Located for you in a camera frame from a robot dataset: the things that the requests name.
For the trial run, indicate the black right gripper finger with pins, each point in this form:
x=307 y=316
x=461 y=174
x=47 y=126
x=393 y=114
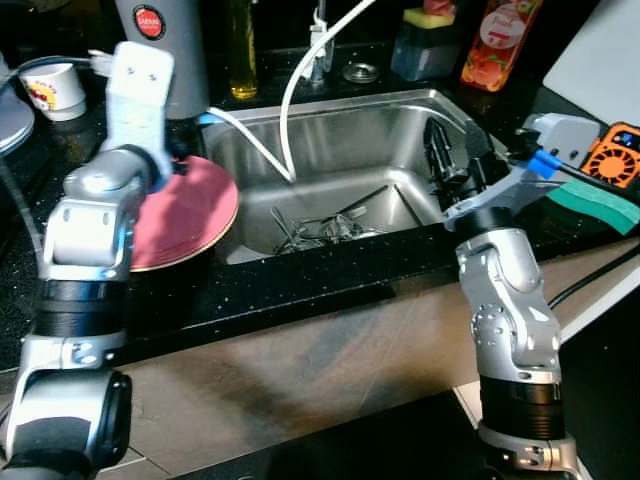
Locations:
x=482 y=142
x=445 y=160

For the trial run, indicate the red round plate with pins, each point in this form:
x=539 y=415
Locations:
x=190 y=215

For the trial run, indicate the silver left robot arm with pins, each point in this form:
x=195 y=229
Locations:
x=85 y=230

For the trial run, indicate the red peach dish soap bottle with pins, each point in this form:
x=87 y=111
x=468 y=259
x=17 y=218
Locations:
x=500 y=50

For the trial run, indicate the stainless steel sink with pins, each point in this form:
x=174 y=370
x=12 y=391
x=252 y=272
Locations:
x=350 y=140

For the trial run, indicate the grey water dispenser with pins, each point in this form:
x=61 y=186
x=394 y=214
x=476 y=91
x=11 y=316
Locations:
x=190 y=60

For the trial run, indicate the clear sponge holder dispenser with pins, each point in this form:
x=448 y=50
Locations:
x=425 y=55

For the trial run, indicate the yellow oil bottle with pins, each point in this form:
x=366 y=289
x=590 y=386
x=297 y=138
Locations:
x=243 y=70

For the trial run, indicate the green sponge cloth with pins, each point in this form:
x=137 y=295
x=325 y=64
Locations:
x=600 y=208

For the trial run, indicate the round steel sink cap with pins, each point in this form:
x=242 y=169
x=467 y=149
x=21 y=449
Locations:
x=361 y=72

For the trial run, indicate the thin steel utensil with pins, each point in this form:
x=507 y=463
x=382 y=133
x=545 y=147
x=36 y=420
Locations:
x=283 y=232

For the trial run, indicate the orange black handheld device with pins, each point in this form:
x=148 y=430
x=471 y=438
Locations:
x=612 y=155

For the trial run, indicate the yellow sponge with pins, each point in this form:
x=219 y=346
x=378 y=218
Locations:
x=425 y=18

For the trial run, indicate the white printed cup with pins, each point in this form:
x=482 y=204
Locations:
x=55 y=95

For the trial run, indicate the red scrub pad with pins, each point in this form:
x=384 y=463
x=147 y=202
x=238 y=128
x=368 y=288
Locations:
x=440 y=5

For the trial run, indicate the white board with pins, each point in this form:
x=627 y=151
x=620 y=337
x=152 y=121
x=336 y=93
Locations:
x=600 y=60

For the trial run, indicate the steel faucet with white tape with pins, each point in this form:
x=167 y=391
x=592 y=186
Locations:
x=320 y=45

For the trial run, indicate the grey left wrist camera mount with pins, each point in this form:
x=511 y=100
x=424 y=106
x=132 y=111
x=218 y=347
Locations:
x=138 y=100

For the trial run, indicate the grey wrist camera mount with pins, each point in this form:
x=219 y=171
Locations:
x=138 y=100
x=570 y=135

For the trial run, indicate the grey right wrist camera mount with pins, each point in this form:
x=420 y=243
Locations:
x=570 y=135

